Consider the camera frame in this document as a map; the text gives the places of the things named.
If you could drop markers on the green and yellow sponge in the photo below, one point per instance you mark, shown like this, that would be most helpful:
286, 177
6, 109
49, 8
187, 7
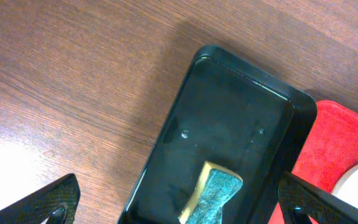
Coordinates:
216, 185

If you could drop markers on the black plastic tray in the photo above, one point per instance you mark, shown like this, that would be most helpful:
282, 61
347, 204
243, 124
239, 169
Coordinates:
233, 114

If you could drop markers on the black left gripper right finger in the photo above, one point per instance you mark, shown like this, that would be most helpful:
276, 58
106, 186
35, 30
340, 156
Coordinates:
302, 202

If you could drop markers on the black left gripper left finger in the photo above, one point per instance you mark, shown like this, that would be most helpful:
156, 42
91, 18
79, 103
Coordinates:
55, 203

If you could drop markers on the red plastic tray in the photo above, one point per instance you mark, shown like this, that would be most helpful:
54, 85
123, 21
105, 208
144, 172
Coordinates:
331, 149

